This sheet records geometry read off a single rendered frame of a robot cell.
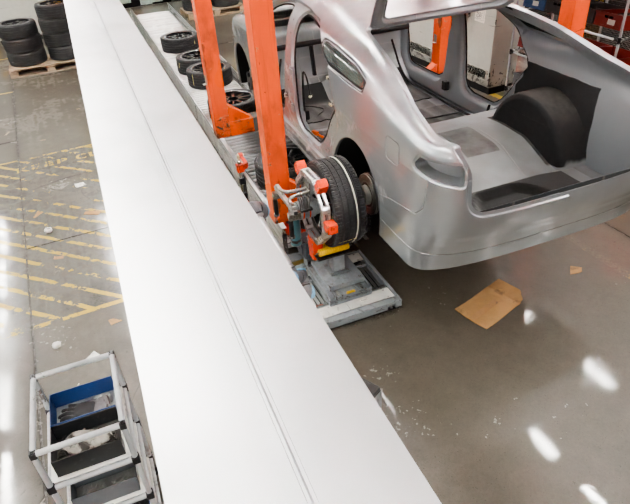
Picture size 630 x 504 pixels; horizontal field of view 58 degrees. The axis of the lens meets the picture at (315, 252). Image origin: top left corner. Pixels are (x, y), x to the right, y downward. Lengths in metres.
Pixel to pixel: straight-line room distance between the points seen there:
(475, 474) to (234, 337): 3.41
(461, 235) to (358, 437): 3.30
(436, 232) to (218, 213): 3.16
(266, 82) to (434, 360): 2.30
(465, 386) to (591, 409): 0.78
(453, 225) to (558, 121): 1.60
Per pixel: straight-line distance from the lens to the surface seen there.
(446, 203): 3.35
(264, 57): 4.12
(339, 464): 0.20
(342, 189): 3.94
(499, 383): 4.10
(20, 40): 11.80
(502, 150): 4.72
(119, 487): 3.10
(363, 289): 4.48
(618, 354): 4.55
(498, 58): 8.72
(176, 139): 0.44
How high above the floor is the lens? 2.99
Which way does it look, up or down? 35 degrees down
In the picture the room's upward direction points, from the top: 4 degrees counter-clockwise
